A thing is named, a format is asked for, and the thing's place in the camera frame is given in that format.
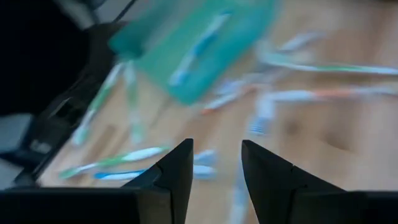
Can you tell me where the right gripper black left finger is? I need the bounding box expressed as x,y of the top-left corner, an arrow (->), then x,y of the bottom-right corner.
0,138 -> 194,224

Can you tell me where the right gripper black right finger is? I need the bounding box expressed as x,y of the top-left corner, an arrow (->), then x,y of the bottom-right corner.
241,139 -> 398,224

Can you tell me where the green white toothbrush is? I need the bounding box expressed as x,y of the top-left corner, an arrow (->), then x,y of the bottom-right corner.
70,61 -> 126,147
259,52 -> 398,77
123,61 -> 146,144
58,146 -> 171,180

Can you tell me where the orange white wrapped toothbrush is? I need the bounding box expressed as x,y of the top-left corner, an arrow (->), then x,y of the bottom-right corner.
200,80 -> 261,115
264,85 -> 398,103

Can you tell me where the clear wrapped toothbrush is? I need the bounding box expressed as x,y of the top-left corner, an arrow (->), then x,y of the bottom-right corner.
275,30 -> 327,53

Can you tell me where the mint green plastic bin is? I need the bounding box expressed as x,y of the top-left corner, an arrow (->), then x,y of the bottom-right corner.
108,0 -> 277,106

